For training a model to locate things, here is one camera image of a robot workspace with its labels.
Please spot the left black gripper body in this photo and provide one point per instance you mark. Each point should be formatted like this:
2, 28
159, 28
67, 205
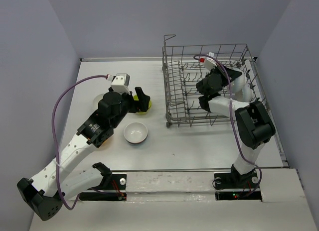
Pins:
129, 104

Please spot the white bowl stack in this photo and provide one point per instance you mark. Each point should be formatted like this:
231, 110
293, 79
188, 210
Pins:
96, 101

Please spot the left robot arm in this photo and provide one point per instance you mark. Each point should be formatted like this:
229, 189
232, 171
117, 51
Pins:
45, 191

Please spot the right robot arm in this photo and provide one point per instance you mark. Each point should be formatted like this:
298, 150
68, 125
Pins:
251, 124

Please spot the green bowl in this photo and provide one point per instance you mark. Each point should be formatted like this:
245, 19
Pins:
143, 111

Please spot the white bowl red rim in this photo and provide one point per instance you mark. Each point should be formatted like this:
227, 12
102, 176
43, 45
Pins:
135, 133

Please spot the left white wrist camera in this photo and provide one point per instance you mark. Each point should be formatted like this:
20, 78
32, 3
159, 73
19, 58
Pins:
119, 83

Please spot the grey wire dish rack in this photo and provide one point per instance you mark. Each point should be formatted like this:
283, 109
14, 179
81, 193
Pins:
194, 74

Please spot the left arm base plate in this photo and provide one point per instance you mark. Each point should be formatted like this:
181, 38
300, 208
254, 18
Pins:
115, 190

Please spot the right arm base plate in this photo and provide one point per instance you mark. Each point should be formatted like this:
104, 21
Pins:
228, 190

